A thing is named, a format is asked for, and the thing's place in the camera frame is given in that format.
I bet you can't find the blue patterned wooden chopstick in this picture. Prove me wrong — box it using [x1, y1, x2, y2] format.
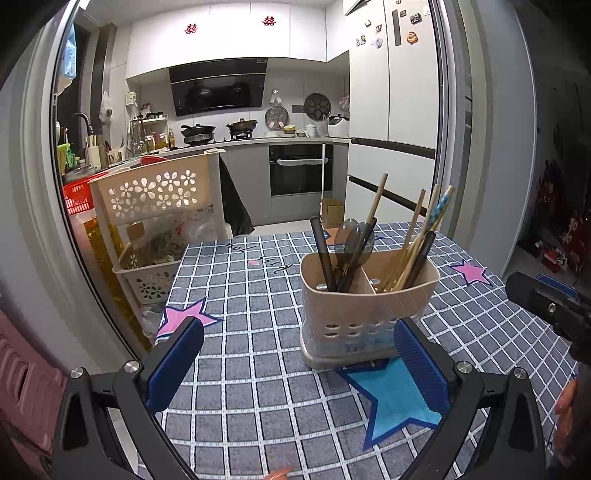
[394, 185, 456, 291]

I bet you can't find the plain wooden chopstick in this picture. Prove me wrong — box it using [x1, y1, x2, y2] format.
[386, 189, 426, 292]

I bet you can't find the dark translucent plastic spoon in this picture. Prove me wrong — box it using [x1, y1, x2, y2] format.
[338, 217, 377, 293]

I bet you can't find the person's right hand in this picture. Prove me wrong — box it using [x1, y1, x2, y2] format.
[553, 377, 590, 466]

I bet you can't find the pink plastic stool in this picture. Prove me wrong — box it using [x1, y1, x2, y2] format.
[1, 315, 66, 479]

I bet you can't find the blue checkered tablecloth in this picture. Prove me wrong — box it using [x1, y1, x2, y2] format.
[157, 231, 576, 479]

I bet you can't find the beige plastic utensil holder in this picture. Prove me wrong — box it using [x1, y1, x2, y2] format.
[300, 249, 441, 370]

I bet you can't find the beige plastic storage rack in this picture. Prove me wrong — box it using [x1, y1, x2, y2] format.
[90, 148, 232, 320]

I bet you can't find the long wooden chopstick in holder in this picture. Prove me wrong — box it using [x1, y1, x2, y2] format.
[339, 173, 388, 293]

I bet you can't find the black cloth hanging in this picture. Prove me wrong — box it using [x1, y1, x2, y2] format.
[219, 157, 254, 237]

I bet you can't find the cardboard box on floor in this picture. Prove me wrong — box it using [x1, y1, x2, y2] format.
[321, 198, 345, 229]

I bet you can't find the black chopstick in holder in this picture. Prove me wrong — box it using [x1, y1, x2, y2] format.
[311, 216, 337, 291]

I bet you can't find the white refrigerator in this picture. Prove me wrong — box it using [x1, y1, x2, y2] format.
[345, 1, 440, 221]

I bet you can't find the black wok on stove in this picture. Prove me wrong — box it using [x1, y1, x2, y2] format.
[180, 124, 215, 146]

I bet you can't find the black built-in oven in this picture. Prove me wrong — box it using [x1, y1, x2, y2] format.
[269, 143, 334, 196]

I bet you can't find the black pot on stove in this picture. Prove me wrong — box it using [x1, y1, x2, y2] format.
[226, 118, 257, 141]

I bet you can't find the black range hood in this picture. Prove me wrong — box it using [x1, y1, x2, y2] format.
[168, 57, 269, 117]

